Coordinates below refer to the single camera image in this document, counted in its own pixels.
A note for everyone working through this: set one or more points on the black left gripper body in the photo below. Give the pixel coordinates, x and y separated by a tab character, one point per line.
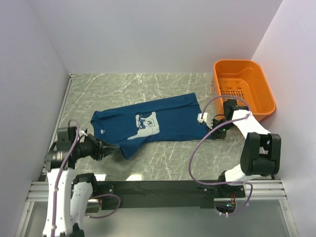
92	147

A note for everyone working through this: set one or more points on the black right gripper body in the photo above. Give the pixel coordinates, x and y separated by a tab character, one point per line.
221	133

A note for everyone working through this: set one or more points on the blue t shirt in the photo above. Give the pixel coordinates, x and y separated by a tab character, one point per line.
168	119

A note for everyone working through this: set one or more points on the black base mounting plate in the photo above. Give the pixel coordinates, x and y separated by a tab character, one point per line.
152	194

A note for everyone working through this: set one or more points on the orange plastic basket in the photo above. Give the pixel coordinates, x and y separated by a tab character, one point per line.
244	79

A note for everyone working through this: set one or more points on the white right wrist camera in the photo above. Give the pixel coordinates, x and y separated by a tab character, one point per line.
205	118

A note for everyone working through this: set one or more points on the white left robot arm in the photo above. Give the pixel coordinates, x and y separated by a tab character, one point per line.
68	195

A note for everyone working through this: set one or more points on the aluminium frame rail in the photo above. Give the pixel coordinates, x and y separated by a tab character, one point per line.
262	190

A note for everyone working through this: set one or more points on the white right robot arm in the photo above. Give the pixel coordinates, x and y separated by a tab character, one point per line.
260	155

